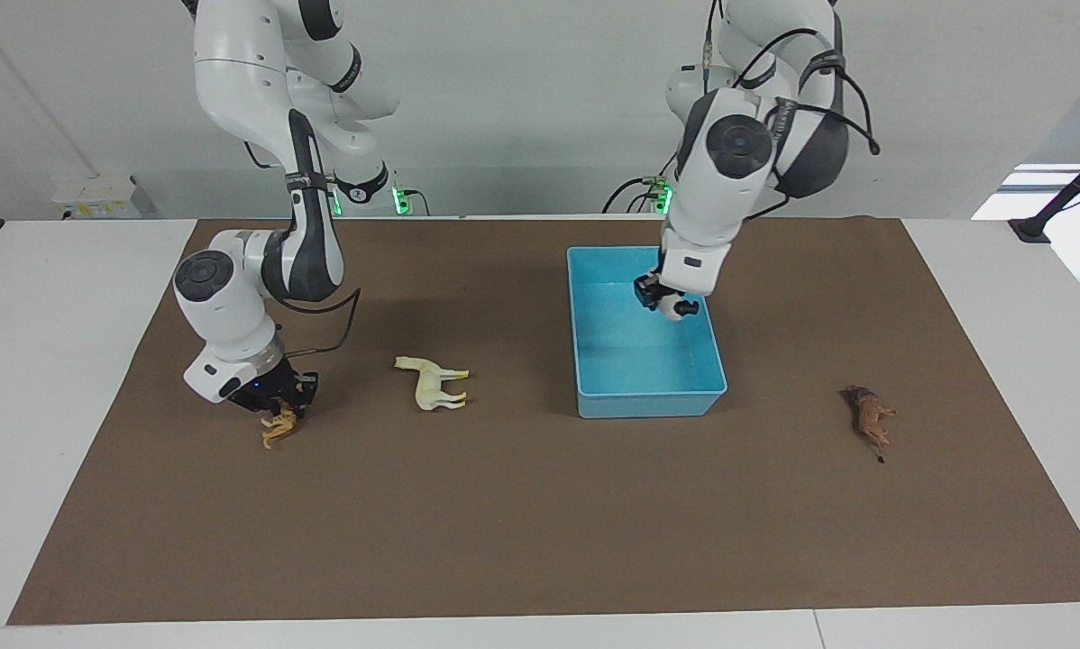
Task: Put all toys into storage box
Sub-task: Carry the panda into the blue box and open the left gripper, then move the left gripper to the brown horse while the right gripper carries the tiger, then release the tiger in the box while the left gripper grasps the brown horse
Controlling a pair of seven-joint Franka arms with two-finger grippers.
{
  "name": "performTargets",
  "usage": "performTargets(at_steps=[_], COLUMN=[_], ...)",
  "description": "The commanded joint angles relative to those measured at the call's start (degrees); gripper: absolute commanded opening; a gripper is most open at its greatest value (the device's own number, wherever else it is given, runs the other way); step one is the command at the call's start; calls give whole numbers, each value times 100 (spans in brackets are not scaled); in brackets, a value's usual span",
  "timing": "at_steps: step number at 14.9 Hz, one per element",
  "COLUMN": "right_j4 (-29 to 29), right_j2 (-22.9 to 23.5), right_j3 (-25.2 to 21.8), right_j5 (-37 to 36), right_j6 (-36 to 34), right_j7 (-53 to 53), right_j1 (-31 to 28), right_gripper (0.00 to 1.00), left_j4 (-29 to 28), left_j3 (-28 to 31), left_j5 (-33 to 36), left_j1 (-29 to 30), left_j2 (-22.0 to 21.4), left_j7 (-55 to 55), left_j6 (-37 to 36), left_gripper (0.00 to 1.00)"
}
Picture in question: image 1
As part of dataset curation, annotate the brown table mat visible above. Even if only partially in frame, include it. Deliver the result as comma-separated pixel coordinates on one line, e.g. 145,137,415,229
6,216,1080,626

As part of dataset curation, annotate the white background box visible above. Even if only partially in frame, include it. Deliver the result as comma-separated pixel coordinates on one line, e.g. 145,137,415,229
52,174,159,221

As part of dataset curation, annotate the orange striped tiger toy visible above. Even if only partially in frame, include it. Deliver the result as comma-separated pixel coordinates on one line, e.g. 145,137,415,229
261,406,303,450

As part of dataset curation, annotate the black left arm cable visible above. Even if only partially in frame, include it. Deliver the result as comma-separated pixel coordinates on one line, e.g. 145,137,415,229
704,0,883,222

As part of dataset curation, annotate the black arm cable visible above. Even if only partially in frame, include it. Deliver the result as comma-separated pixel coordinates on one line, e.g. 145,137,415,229
704,0,883,222
274,287,363,358

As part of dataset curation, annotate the black left base cable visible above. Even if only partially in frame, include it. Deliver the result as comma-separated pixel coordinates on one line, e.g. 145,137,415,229
601,153,681,215

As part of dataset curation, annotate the light blue storage box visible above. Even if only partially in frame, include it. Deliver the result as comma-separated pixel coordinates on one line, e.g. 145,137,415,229
566,244,728,419

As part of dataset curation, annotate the cream white horse toy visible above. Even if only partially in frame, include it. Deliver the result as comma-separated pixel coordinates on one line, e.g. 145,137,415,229
393,355,471,412

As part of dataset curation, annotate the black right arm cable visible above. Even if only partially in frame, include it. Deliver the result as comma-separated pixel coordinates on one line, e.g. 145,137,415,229
274,287,363,358

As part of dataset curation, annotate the black camera stand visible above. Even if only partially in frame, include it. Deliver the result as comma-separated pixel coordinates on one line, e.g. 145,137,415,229
1009,140,1080,244

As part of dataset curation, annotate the brown lion toy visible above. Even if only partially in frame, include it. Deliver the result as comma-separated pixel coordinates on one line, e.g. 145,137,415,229
839,385,897,465

